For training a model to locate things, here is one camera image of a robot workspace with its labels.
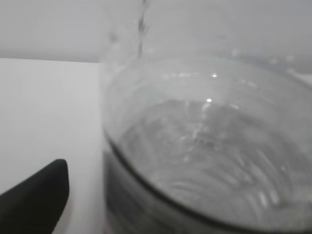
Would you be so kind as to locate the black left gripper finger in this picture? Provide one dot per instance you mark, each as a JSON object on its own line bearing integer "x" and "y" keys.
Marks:
{"x": 35, "y": 205}

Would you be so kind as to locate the clear plastic water bottle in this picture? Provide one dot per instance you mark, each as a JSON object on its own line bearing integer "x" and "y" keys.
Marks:
{"x": 207, "y": 116}

